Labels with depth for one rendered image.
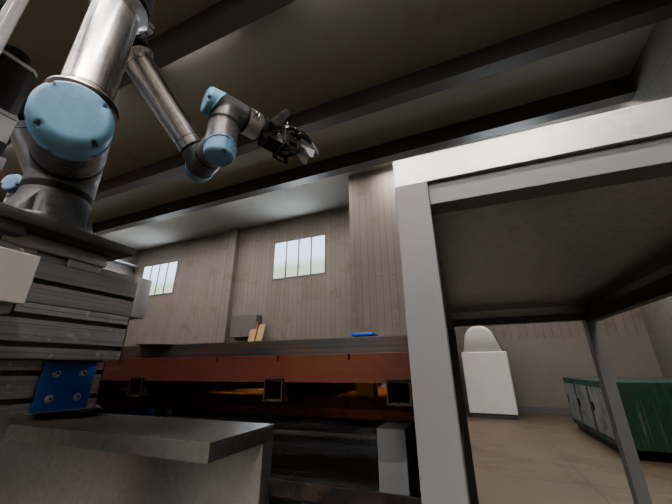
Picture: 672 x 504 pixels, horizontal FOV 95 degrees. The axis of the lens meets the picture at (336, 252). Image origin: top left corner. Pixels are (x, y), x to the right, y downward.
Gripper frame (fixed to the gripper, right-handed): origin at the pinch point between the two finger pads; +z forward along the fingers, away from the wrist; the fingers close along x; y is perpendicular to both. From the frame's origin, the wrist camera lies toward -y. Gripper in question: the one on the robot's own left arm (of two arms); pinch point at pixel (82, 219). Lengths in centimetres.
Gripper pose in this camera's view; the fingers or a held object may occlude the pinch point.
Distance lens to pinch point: 188.2
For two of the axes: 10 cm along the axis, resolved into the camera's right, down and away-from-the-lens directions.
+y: -1.3, 9.2, -3.6
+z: -0.5, 3.6, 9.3
